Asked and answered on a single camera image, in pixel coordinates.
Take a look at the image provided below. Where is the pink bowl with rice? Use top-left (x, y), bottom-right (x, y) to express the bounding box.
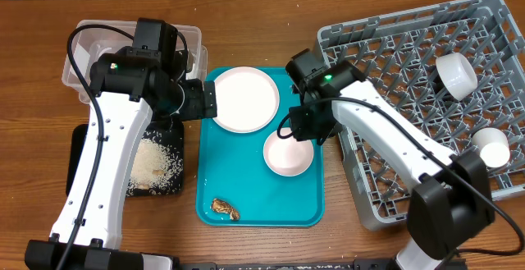
top-left (263, 130), bottom-right (314, 176)

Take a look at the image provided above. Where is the pink round plate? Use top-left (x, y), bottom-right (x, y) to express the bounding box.
top-left (213, 66), bottom-right (280, 134)

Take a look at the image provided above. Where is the brown food scrap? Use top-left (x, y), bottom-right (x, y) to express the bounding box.
top-left (211, 199), bottom-right (240, 221)

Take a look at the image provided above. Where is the grey-green bowl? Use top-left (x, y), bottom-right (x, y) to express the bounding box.
top-left (436, 53), bottom-right (478, 101)

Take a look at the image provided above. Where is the small white cup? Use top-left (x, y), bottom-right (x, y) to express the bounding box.
top-left (472, 127), bottom-right (510, 168)

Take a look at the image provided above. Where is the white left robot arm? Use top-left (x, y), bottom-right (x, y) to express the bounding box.
top-left (25, 47), bottom-right (217, 269)

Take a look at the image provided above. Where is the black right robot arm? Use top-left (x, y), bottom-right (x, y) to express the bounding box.
top-left (285, 57), bottom-right (495, 269)

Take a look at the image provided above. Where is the grey dishwasher rack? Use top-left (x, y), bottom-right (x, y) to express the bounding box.
top-left (310, 0), bottom-right (525, 231)

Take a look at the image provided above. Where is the black tray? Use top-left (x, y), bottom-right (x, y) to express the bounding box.
top-left (65, 116), bottom-right (185, 198)

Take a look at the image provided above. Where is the pile of white rice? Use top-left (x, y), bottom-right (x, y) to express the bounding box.
top-left (125, 126), bottom-right (185, 196)

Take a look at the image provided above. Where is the black table edge rail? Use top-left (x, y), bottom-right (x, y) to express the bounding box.
top-left (177, 259), bottom-right (399, 270)

